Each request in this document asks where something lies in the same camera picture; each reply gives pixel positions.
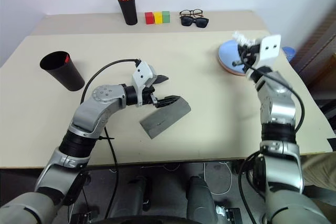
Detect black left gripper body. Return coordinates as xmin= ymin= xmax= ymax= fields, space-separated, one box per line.
xmin=141 ymin=84 xmax=161 ymax=108

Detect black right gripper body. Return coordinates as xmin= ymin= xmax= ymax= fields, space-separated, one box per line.
xmin=237 ymin=42 xmax=262 ymax=72

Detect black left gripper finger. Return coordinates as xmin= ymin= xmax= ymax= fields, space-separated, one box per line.
xmin=154 ymin=94 xmax=182 ymax=109
xmin=152 ymin=74 xmax=170 ymax=86

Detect pink plastic plate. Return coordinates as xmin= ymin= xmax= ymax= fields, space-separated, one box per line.
xmin=219 ymin=58 xmax=250 ymax=77

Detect blue plastic plate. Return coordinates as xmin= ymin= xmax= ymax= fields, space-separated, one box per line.
xmin=218 ymin=39 xmax=259 ymax=74

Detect white tissue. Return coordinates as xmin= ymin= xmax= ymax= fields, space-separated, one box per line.
xmin=232 ymin=31 xmax=259 ymax=47

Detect grey foam block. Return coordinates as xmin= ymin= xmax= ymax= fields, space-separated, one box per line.
xmin=139 ymin=97 xmax=192 ymax=140

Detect blue round object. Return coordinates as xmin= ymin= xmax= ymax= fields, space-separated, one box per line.
xmin=281 ymin=46 xmax=297 ymax=62

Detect black sunglasses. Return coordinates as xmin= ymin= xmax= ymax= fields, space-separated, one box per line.
xmin=180 ymin=16 xmax=210 ymax=29

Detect tortoiseshell round glasses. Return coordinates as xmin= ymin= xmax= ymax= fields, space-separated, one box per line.
xmin=179 ymin=9 xmax=205 ymax=18

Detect brown wooden cabinet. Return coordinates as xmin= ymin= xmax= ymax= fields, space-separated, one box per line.
xmin=288 ymin=6 xmax=336 ymax=96

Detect black pen holder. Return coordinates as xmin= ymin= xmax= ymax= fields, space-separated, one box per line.
xmin=117 ymin=0 xmax=139 ymax=26

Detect black paper cup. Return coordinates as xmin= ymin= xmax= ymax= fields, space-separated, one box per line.
xmin=39 ymin=50 xmax=86 ymax=92

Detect dark rounded shape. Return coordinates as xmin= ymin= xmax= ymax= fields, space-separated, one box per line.
xmin=185 ymin=175 xmax=219 ymax=224
xmin=109 ymin=175 xmax=153 ymax=218

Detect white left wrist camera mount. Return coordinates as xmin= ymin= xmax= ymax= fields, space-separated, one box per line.
xmin=131 ymin=60 xmax=158 ymax=107

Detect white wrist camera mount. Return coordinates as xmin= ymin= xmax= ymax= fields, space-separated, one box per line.
xmin=131 ymin=60 xmax=158 ymax=107
xmin=256 ymin=34 xmax=282 ymax=69

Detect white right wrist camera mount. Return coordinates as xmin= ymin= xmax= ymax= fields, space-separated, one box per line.
xmin=256 ymin=34 xmax=282 ymax=69

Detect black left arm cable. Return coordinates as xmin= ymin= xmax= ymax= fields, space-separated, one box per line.
xmin=80 ymin=58 xmax=141 ymax=219

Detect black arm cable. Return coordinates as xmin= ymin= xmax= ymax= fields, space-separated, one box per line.
xmin=80 ymin=58 xmax=141 ymax=219
xmin=237 ymin=65 xmax=306 ymax=224

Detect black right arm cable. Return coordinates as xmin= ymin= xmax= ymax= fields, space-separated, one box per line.
xmin=237 ymin=65 xmax=306 ymax=224

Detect white floor cable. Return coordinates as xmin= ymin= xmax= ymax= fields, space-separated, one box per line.
xmin=203 ymin=161 xmax=235 ymax=196

